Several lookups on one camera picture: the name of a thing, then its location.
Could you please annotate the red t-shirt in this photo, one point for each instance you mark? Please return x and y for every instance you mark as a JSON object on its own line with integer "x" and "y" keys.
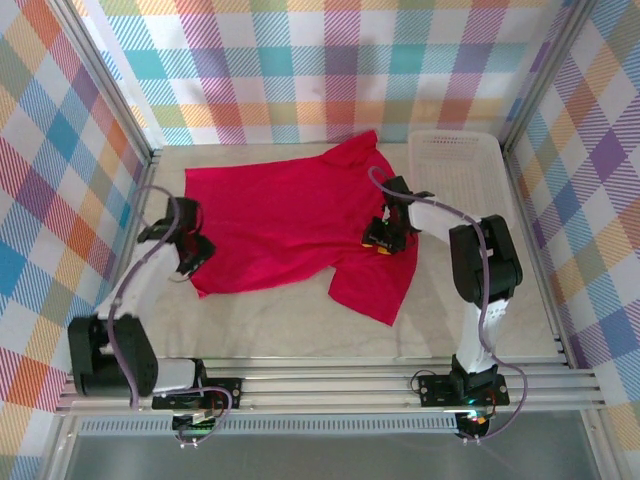
{"x": 280, "y": 225}

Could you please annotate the white plastic basket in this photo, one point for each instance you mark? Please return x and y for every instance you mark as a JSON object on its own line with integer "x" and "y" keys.
{"x": 465, "y": 165}

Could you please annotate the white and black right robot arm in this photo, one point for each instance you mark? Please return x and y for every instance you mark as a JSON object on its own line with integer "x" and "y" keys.
{"x": 485, "y": 270}

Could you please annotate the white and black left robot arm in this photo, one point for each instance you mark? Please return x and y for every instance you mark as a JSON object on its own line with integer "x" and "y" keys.
{"x": 115, "y": 360}

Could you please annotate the controller board green connector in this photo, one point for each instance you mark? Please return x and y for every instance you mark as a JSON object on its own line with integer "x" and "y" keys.
{"x": 197, "y": 422}

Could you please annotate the controller board orange connector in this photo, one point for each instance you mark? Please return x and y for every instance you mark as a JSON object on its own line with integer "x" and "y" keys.
{"x": 475, "y": 422}

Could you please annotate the aluminium side rail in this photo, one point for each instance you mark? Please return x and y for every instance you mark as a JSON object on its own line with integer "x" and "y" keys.
{"x": 542, "y": 250}
{"x": 142, "y": 190}

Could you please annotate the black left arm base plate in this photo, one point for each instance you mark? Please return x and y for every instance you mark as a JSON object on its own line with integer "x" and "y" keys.
{"x": 230, "y": 395}

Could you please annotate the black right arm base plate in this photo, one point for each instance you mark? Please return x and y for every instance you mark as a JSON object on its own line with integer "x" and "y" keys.
{"x": 435, "y": 392}

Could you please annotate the aluminium mounting rail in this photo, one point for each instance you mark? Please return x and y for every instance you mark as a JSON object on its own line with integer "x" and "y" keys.
{"x": 325, "y": 392}

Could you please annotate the aluminium frame post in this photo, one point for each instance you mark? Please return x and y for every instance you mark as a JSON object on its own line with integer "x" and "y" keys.
{"x": 545, "y": 70}
{"x": 107, "y": 85}

